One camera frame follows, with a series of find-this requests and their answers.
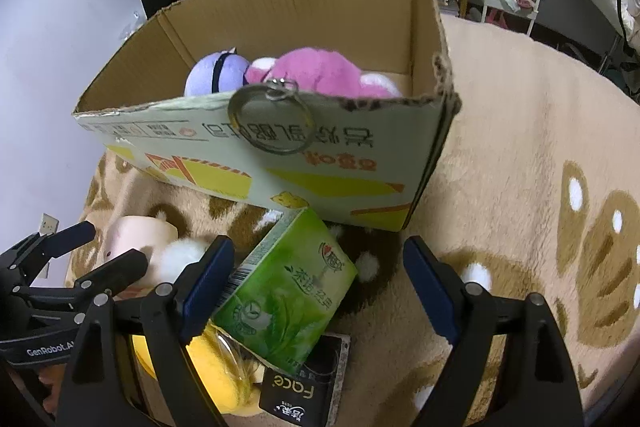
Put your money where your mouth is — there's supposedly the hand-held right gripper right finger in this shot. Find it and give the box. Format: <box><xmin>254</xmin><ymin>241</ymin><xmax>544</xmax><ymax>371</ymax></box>
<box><xmin>402</xmin><ymin>234</ymin><xmax>586</xmax><ymax>427</ymax></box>

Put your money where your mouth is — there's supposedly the beige printed blanket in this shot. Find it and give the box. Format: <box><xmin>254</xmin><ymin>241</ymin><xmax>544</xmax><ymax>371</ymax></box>
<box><xmin>65</xmin><ymin>14</ymin><xmax>640</xmax><ymax>427</ymax></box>

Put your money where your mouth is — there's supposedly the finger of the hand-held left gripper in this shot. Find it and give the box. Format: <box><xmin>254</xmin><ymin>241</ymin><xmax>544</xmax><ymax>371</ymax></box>
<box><xmin>0</xmin><ymin>221</ymin><xmax>97</xmax><ymax>289</ymax></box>
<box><xmin>10</xmin><ymin>248</ymin><xmax>150</xmax><ymax>314</ymax></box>

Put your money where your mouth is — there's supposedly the pale pink plush toy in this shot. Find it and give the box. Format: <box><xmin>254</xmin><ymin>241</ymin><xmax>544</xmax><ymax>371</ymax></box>
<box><xmin>85</xmin><ymin>214</ymin><xmax>180</xmax><ymax>298</ymax></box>

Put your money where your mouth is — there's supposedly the printed cardboard box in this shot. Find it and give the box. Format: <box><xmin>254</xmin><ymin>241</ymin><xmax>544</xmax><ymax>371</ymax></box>
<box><xmin>71</xmin><ymin>0</ymin><xmax>462</xmax><ymax>234</ymax></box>

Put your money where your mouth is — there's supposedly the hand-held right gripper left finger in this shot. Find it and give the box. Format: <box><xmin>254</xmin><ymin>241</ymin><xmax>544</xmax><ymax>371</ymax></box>
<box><xmin>55</xmin><ymin>234</ymin><xmax>236</xmax><ymax>427</ymax></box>

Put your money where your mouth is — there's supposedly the green tissue pack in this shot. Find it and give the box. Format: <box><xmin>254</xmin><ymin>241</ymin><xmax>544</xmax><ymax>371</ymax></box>
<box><xmin>211</xmin><ymin>207</ymin><xmax>360</xmax><ymax>375</ymax></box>

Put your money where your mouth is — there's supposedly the yellow plush toy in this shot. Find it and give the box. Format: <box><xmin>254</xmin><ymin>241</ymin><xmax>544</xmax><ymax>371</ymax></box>
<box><xmin>131</xmin><ymin>324</ymin><xmax>266</xmax><ymax>415</ymax></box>

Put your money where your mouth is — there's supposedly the purple plush toy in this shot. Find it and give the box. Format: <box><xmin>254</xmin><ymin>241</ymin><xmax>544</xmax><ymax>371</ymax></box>
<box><xmin>184</xmin><ymin>48</ymin><xmax>251</xmax><ymax>98</ymax></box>

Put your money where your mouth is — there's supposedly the white fluffy plush toy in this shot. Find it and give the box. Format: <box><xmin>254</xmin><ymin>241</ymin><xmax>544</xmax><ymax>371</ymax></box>
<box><xmin>159</xmin><ymin>237</ymin><xmax>211</xmax><ymax>285</ymax></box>

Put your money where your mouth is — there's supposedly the black tissue pack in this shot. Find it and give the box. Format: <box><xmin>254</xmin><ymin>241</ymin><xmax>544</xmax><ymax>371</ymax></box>
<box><xmin>258</xmin><ymin>333</ymin><xmax>352</xmax><ymax>425</ymax></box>

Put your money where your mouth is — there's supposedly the metal key ring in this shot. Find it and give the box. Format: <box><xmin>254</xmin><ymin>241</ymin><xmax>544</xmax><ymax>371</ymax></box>
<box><xmin>227</xmin><ymin>77</ymin><xmax>317</xmax><ymax>155</ymax></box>

